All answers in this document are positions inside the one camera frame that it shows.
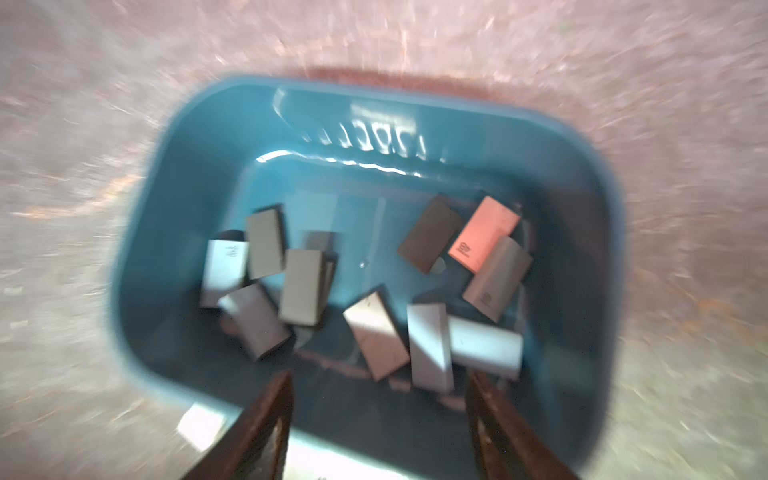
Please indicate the grey eraser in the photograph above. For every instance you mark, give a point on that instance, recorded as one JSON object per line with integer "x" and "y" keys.
{"x": 377, "y": 338}
{"x": 493, "y": 286}

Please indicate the blue eraser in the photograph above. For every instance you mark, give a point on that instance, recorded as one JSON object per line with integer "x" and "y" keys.
{"x": 429, "y": 343}
{"x": 224, "y": 270}
{"x": 256, "y": 319}
{"x": 487, "y": 348}

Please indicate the pink eraser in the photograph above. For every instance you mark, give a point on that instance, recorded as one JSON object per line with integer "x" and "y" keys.
{"x": 489, "y": 222}

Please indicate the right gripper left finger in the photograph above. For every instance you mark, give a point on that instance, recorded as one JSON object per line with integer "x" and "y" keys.
{"x": 256, "y": 445}

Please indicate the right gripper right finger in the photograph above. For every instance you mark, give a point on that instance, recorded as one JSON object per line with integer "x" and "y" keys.
{"x": 504, "y": 444}

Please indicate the white eraser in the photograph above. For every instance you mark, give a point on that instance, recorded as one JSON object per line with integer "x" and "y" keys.
{"x": 201, "y": 427}

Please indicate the teal plastic storage box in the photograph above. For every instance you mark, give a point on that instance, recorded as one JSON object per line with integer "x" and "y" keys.
{"x": 364, "y": 163}

